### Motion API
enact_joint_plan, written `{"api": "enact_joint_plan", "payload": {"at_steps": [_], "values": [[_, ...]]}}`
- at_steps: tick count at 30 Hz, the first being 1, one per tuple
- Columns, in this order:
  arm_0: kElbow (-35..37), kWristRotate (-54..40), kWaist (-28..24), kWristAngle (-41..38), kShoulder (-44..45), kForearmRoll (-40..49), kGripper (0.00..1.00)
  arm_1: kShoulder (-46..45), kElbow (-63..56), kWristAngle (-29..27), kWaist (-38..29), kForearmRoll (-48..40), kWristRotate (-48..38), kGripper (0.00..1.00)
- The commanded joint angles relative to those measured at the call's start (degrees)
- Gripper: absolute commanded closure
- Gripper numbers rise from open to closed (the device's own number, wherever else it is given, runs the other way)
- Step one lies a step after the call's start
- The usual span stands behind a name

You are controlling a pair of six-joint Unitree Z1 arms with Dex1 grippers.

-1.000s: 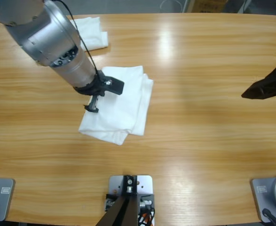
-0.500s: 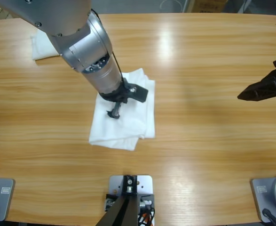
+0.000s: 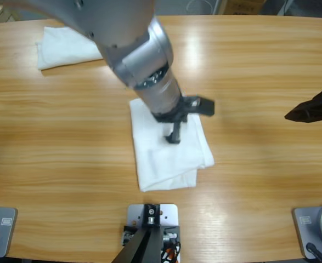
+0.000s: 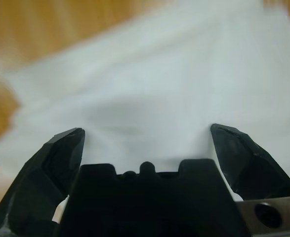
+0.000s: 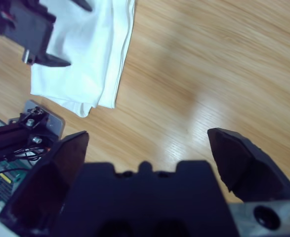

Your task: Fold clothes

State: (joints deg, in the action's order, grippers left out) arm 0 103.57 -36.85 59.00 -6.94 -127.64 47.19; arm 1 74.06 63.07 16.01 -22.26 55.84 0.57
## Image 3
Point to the white t-shirt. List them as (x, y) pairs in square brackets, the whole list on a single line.
[(163, 164)]

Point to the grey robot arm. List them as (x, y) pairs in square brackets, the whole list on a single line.
[(122, 41)]

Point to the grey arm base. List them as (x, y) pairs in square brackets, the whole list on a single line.
[(308, 227), (7, 233)]

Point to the orange clamp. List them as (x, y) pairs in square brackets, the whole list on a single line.
[(171, 250)]

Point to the cardboard box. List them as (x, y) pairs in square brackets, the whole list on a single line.
[(244, 6)]

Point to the folded white cloth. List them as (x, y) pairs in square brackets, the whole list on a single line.
[(62, 52)]

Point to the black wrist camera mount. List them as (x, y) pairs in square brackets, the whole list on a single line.
[(204, 107)]

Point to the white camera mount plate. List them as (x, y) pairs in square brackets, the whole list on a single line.
[(169, 216)]

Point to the dark camera post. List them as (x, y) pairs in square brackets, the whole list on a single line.
[(138, 246)]

